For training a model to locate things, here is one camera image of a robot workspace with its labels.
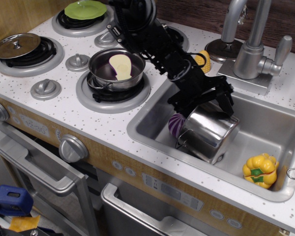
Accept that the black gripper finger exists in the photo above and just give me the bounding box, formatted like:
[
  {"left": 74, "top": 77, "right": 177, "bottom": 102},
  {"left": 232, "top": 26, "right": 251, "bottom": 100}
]
[
  {"left": 217, "top": 93, "right": 234, "bottom": 116},
  {"left": 177, "top": 104, "right": 198, "bottom": 118}
]

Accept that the purple striped toy onion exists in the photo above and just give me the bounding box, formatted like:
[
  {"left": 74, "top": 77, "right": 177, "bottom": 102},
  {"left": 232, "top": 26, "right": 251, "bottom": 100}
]
[{"left": 168, "top": 113, "right": 185, "bottom": 138}]

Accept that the steel sink basin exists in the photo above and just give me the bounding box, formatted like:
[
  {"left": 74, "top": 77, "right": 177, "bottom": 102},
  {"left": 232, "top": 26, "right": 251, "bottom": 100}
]
[{"left": 127, "top": 82, "right": 295, "bottom": 202}]

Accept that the back left burner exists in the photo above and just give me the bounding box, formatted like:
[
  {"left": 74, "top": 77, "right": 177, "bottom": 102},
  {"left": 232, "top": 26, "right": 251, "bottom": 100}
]
[{"left": 52, "top": 10, "right": 111, "bottom": 37}]

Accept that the yellow toy corn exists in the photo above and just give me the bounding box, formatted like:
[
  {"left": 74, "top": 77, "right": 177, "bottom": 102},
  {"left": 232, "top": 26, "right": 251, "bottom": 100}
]
[{"left": 195, "top": 50, "right": 211, "bottom": 73}]

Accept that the steel pot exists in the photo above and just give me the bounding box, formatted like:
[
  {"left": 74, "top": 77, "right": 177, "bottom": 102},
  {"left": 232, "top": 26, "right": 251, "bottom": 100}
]
[{"left": 175, "top": 102, "right": 240, "bottom": 165}]

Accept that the green plastic plate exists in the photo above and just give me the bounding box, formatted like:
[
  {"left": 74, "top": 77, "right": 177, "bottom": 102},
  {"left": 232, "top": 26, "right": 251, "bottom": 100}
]
[{"left": 64, "top": 0, "right": 107, "bottom": 20}]

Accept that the dishwasher door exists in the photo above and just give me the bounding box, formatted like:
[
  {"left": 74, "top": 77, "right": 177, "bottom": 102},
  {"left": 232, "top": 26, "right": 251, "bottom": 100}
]
[{"left": 101, "top": 183, "right": 225, "bottom": 236}]

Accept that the front left burner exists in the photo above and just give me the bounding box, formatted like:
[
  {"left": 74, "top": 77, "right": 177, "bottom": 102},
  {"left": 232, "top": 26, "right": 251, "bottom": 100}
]
[{"left": 0, "top": 36, "right": 64, "bottom": 77}]

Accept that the silver faucet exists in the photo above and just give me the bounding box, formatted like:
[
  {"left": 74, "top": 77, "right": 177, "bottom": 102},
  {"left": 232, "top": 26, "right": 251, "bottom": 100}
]
[{"left": 205, "top": 0, "right": 293, "bottom": 95}]

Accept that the front right burner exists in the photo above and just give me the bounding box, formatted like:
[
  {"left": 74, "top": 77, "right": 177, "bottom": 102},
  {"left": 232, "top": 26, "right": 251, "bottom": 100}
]
[{"left": 76, "top": 71, "right": 151, "bottom": 114}]

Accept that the oven door with handle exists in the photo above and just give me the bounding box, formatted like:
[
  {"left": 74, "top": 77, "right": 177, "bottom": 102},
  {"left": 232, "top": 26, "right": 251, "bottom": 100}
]
[{"left": 0, "top": 123, "right": 99, "bottom": 236}]

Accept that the silver stove knob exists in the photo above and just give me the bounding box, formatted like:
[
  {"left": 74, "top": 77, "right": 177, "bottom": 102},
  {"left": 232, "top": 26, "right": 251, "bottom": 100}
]
[
  {"left": 30, "top": 79, "right": 61, "bottom": 100},
  {"left": 94, "top": 31, "right": 118, "bottom": 49},
  {"left": 65, "top": 54, "right": 90, "bottom": 72}
]

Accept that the blue clamp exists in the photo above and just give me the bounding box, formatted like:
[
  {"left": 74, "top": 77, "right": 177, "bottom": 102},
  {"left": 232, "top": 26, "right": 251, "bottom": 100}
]
[{"left": 0, "top": 185, "right": 33, "bottom": 216}]

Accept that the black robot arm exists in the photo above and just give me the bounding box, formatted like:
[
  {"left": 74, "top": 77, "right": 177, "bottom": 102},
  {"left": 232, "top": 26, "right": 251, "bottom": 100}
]
[{"left": 107, "top": 0, "right": 234, "bottom": 116}]

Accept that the steel pot lid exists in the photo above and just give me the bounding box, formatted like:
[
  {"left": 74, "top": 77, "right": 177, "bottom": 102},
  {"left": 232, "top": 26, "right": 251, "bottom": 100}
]
[{"left": 0, "top": 33, "right": 41, "bottom": 59}]

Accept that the yellow toy bell pepper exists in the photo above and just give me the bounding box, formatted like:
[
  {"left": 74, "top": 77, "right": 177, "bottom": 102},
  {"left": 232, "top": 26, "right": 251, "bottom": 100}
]
[{"left": 242, "top": 153, "right": 279, "bottom": 189}]

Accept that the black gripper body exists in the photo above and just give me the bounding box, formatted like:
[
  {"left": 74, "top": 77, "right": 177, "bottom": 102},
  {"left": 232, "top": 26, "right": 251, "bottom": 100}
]
[{"left": 167, "top": 61, "right": 233, "bottom": 110}]

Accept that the yellow cloth piece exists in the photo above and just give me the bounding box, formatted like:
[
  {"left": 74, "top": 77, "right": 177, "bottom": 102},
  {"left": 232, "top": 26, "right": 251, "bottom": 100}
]
[{"left": 9, "top": 215, "right": 41, "bottom": 232}]

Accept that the toy eggplant slice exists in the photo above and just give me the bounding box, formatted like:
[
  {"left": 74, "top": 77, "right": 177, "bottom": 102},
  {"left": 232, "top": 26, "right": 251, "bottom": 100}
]
[{"left": 109, "top": 54, "right": 132, "bottom": 81}]

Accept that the steel pan on burner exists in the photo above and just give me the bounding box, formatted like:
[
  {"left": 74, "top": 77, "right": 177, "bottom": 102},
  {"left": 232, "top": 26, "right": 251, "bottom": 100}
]
[{"left": 88, "top": 48, "right": 146, "bottom": 91}]

